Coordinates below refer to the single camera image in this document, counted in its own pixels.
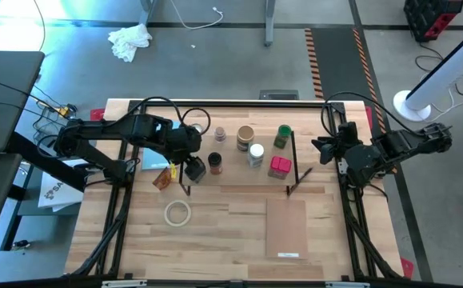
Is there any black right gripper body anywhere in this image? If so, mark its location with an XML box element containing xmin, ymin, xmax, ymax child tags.
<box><xmin>332</xmin><ymin>122</ymin><xmax>363</xmax><ymax>162</ymax></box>

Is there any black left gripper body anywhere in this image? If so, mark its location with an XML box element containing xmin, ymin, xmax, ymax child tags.
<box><xmin>162</xmin><ymin>122</ymin><xmax>204</xmax><ymax>166</ymax></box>

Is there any black-lidded spice jar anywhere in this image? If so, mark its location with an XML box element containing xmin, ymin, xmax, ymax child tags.
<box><xmin>207</xmin><ymin>151</ymin><xmax>224</xmax><ymax>176</ymax></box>

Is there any orange taco seasoning packet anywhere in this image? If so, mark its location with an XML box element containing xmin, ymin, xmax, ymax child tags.
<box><xmin>152</xmin><ymin>166</ymin><xmax>174</xmax><ymax>191</ymax></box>

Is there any wooden shelf black metal frame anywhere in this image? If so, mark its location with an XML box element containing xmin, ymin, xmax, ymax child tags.
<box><xmin>178</xmin><ymin>130</ymin><xmax>298</xmax><ymax>197</ymax></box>

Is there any green-lidded oregano jar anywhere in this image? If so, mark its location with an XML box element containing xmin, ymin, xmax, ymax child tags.
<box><xmin>273</xmin><ymin>124</ymin><xmax>293</xmax><ymax>150</ymax></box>

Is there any masking tape roll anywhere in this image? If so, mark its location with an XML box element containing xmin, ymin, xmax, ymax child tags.
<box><xmin>163</xmin><ymin>199</ymin><xmax>193</xmax><ymax>228</ymax></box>

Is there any red-lidded patterned spice tin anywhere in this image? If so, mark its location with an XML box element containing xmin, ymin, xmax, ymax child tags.
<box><xmin>267</xmin><ymin>155</ymin><xmax>293</xmax><ymax>181</ymax></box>

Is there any gold-lidded furikake jar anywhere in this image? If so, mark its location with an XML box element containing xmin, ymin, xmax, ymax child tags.
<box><xmin>236</xmin><ymin>125</ymin><xmax>256</xmax><ymax>154</ymax></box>

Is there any white-lidded spice jar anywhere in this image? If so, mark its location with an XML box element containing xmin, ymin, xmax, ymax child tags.
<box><xmin>247</xmin><ymin>143</ymin><xmax>265</xmax><ymax>169</ymax></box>

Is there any brown cardboard sheet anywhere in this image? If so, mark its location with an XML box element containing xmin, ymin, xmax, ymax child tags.
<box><xmin>265</xmin><ymin>198</ymin><xmax>309</xmax><ymax>259</ymax></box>

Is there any light blue board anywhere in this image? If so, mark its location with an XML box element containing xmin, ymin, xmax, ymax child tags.
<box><xmin>141</xmin><ymin>119</ymin><xmax>181</xmax><ymax>171</ymax></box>

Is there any grey floor outlet box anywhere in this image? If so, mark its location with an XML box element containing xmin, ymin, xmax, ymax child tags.
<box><xmin>259</xmin><ymin>89</ymin><xmax>300</xmax><ymax>101</ymax></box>

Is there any dark mat with orange stripes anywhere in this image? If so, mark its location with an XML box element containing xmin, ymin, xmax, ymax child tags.
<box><xmin>304</xmin><ymin>26</ymin><xmax>399</xmax><ymax>175</ymax></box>

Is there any white crumpled cloth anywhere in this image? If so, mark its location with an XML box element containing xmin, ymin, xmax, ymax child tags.
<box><xmin>107</xmin><ymin>22</ymin><xmax>154</xmax><ymax>63</ymax></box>

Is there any yellow connector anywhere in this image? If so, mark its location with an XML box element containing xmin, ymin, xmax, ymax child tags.
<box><xmin>57</xmin><ymin>103</ymin><xmax>77</xmax><ymax>119</ymax></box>

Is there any white tower fan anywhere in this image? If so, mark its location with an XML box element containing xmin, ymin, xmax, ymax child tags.
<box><xmin>392</xmin><ymin>18</ymin><xmax>463</xmax><ymax>123</ymax></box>

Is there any grey metal desk leg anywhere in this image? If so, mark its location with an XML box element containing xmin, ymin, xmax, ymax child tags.
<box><xmin>138</xmin><ymin>0</ymin><xmax>157</xmax><ymax>26</ymax></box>
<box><xmin>264</xmin><ymin>0</ymin><xmax>277</xmax><ymax>47</ymax></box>

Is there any printed white paper sheet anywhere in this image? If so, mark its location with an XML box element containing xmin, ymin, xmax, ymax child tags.
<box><xmin>38</xmin><ymin>159</ymin><xmax>85</xmax><ymax>213</ymax></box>

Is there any black and red crate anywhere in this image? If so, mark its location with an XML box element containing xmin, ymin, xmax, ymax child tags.
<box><xmin>403</xmin><ymin>0</ymin><xmax>463</xmax><ymax>43</ymax></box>

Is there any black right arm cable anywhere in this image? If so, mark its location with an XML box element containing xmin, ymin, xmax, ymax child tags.
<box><xmin>321</xmin><ymin>90</ymin><xmax>418</xmax><ymax>139</ymax></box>

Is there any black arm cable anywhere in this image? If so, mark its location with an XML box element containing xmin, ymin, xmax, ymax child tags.
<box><xmin>321</xmin><ymin>90</ymin><xmax>418</xmax><ymax>139</ymax></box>
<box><xmin>141</xmin><ymin>95</ymin><xmax>212</xmax><ymax>135</ymax></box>

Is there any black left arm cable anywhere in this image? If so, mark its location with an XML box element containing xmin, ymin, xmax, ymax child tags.
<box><xmin>141</xmin><ymin>95</ymin><xmax>212</xmax><ymax>135</ymax></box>

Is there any silver metal bracket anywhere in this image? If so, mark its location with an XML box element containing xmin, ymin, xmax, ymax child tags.
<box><xmin>102</xmin><ymin>279</ymin><xmax>148</xmax><ymax>288</ymax></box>
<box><xmin>325</xmin><ymin>281</ymin><xmax>371</xmax><ymax>288</ymax></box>

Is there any white cable with plug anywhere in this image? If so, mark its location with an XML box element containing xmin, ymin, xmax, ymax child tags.
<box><xmin>170</xmin><ymin>0</ymin><xmax>225</xmax><ymax>31</ymax></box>

